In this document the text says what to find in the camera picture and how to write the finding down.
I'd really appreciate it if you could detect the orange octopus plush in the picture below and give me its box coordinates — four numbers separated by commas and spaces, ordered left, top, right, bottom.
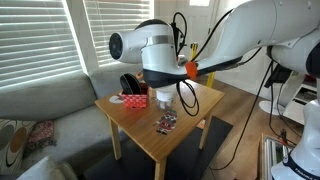
135, 69, 145, 81

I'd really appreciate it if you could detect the red patterned box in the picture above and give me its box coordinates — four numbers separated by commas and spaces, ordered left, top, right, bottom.
120, 83, 150, 110

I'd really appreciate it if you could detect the small round white sticker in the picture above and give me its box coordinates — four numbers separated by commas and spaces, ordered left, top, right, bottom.
108, 94, 124, 105

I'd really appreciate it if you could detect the wooden table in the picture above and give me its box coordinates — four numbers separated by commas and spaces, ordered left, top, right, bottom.
94, 74, 225, 180

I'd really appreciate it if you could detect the dark rug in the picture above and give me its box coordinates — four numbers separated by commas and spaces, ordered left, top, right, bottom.
83, 114, 234, 180

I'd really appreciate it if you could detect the white door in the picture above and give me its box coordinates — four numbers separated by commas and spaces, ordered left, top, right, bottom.
173, 0, 231, 44

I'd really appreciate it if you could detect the white window blind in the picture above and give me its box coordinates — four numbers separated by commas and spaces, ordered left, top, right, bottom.
0, 0, 83, 89
83, 0, 152, 67

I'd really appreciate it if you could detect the grey sofa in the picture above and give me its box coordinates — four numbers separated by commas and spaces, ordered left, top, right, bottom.
0, 59, 155, 176

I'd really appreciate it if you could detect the white floor stand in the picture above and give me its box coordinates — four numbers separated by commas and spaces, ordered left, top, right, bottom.
259, 84, 288, 117

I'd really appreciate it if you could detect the metal framed rack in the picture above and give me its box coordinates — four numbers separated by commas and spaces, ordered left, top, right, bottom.
259, 133, 296, 180

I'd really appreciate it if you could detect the red paisley cushion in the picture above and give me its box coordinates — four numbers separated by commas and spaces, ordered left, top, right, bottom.
24, 120, 58, 156

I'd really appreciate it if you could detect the white shelf unit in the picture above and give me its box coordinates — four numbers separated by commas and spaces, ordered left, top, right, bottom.
283, 78, 318, 126

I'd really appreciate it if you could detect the cushion with circle pattern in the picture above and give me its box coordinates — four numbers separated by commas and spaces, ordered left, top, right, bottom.
0, 119, 38, 176

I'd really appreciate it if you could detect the orange cable strap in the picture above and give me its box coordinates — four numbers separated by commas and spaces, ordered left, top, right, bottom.
184, 60, 200, 81

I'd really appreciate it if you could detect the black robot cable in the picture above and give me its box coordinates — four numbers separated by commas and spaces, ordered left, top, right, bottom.
170, 11, 201, 118

